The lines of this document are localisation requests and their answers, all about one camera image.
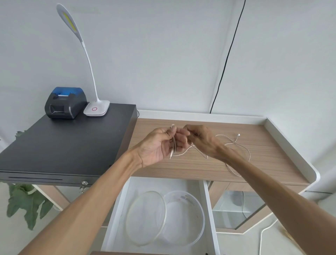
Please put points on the person's right hand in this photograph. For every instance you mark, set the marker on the person's right hand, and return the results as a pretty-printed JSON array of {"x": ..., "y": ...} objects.
[{"x": 204, "y": 141}]

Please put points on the clear round plastic lid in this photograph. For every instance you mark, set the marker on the clear round plastic lid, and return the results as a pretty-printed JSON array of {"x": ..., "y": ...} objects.
[{"x": 145, "y": 218}]

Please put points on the person's right forearm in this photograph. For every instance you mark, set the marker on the person's right forearm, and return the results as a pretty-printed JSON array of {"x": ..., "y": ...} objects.
[{"x": 275, "y": 199}]

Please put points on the clear round plastic container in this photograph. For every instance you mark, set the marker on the clear round plastic container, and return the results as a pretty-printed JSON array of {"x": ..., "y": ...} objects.
[{"x": 185, "y": 220}]

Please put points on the black receipt printer blue lid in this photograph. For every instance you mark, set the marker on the black receipt printer blue lid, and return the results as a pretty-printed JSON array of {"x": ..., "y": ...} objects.
[{"x": 65, "y": 103}]

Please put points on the white gooseneck desk lamp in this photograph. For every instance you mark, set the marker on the white gooseneck desk lamp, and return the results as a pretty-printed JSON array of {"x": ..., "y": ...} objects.
[{"x": 88, "y": 60}]

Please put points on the person's left thumb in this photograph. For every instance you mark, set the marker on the person's left thumb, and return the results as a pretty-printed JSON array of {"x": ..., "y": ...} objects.
[{"x": 166, "y": 130}]

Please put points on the person's left hand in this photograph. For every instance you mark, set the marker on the person's left hand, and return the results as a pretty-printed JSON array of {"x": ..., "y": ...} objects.
[{"x": 153, "y": 147}]

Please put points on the white open drawer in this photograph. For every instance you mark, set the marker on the white open drawer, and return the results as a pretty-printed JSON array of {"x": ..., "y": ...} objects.
[{"x": 147, "y": 185}]

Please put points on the green leafy plant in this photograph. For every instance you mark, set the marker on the green leafy plant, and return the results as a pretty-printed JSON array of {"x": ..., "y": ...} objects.
[{"x": 28, "y": 207}]

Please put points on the wooden desk with white rim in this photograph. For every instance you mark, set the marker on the wooden desk with white rim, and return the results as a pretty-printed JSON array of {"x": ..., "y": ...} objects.
[{"x": 275, "y": 160}]

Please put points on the glass cabinet door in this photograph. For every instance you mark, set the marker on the glass cabinet door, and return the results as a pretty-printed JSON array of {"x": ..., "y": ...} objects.
[{"x": 233, "y": 210}]

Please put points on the person's right fingers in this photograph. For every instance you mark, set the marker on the person's right fingers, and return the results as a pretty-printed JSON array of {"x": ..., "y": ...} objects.
[{"x": 190, "y": 132}]

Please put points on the black cash drawer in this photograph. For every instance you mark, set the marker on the black cash drawer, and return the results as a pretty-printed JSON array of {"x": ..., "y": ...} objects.
[{"x": 65, "y": 147}]

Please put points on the person's left forearm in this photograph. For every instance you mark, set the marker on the person's left forearm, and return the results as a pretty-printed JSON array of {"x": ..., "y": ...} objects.
[{"x": 84, "y": 210}]

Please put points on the cash drawer keys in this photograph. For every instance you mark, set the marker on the cash drawer keys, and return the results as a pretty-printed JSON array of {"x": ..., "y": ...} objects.
[{"x": 84, "y": 186}]

